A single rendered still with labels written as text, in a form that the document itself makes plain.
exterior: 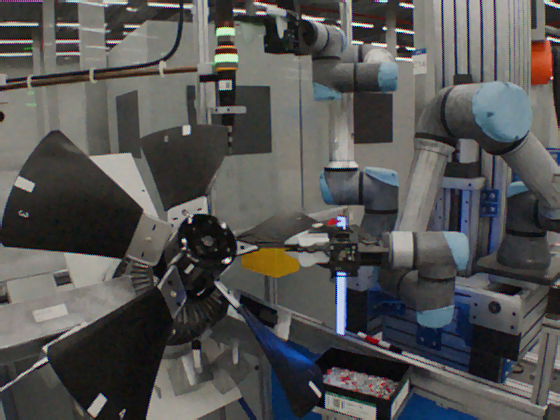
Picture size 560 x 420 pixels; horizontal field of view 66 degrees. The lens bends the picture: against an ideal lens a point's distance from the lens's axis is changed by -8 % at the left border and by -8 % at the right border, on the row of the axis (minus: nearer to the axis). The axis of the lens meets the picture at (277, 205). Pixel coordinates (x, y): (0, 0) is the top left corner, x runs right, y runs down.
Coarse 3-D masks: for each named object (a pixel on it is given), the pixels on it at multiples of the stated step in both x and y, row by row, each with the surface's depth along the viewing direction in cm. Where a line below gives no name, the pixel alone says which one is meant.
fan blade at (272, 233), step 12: (276, 216) 113; (288, 216) 113; (252, 228) 106; (264, 228) 105; (276, 228) 105; (288, 228) 105; (300, 228) 106; (240, 240) 98; (252, 240) 97; (264, 240) 97; (276, 240) 97
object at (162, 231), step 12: (144, 216) 84; (144, 228) 84; (156, 228) 85; (168, 228) 86; (132, 240) 84; (144, 240) 85; (156, 240) 85; (132, 252) 85; (156, 252) 86; (156, 264) 86
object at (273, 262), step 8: (248, 256) 143; (256, 256) 140; (264, 256) 137; (272, 256) 134; (280, 256) 135; (288, 256) 137; (248, 264) 143; (256, 264) 140; (264, 264) 138; (272, 264) 135; (280, 264) 135; (288, 264) 138; (296, 264) 140; (264, 272) 138; (272, 272) 135; (280, 272) 136; (288, 272) 138
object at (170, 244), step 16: (192, 224) 85; (208, 224) 87; (224, 224) 88; (176, 240) 81; (192, 240) 82; (224, 240) 86; (160, 256) 89; (176, 256) 82; (192, 256) 80; (208, 256) 82; (224, 256) 85; (160, 272) 87; (192, 272) 82; (208, 272) 82; (192, 288) 89; (208, 288) 91
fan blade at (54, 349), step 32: (96, 320) 65; (128, 320) 70; (160, 320) 77; (64, 352) 61; (96, 352) 64; (128, 352) 69; (160, 352) 77; (64, 384) 60; (96, 384) 63; (128, 384) 69; (96, 416) 62; (128, 416) 68
